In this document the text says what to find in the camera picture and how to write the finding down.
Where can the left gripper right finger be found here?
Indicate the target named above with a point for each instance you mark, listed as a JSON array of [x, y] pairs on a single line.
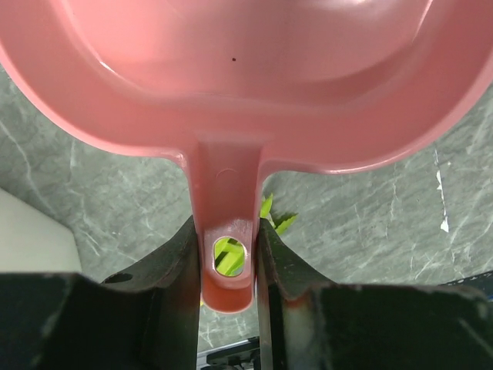
[[308, 321]]

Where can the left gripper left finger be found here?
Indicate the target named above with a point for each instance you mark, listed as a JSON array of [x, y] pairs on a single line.
[[143, 317]]

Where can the pink plastic dustpan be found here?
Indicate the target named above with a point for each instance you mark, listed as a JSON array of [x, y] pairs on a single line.
[[234, 91]]

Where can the celery stalk toy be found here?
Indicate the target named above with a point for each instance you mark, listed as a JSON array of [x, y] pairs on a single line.
[[269, 216]]

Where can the translucent white trash bin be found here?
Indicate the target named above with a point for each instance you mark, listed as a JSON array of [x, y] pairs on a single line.
[[34, 242]]

